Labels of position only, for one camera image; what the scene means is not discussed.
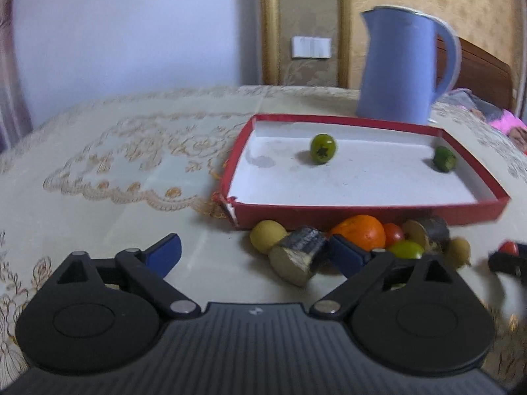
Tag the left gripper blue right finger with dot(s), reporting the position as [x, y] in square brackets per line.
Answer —
[348, 258]

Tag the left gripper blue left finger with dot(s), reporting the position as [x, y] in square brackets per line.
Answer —
[164, 255]

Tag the red cherry tomato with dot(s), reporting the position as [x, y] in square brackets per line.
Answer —
[393, 234]
[509, 247]

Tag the orange mandarin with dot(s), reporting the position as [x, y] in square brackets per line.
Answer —
[364, 231]

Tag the green lime fruit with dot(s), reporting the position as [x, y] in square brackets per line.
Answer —
[406, 249]

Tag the brown longan fruit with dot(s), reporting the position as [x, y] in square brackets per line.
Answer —
[458, 253]

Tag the long dark sugarcane piece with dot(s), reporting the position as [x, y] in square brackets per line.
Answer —
[431, 233]

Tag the small yellow longan fruit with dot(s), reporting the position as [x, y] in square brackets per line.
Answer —
[266, 234]

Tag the green tomato with star calyx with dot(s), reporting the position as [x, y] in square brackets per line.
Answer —
[322, 148]

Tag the green cucumber piece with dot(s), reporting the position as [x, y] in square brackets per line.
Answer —
[444, 159]

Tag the floral lace tablecloth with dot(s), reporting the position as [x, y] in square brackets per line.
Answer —
[126, 171]

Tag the red shallow cardboard box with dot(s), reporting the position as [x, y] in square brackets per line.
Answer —
[380, 168]

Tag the pile of clothes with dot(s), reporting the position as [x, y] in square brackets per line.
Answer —
[501, 120]

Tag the blue electric kettle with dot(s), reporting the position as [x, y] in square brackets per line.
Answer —
[413, 59]

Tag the wooden bed headboard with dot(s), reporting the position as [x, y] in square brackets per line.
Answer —
[485, 75]

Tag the pink patterned curtain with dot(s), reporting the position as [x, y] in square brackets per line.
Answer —
[15, 119]

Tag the white wall switch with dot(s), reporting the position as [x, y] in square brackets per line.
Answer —
[311, 48]

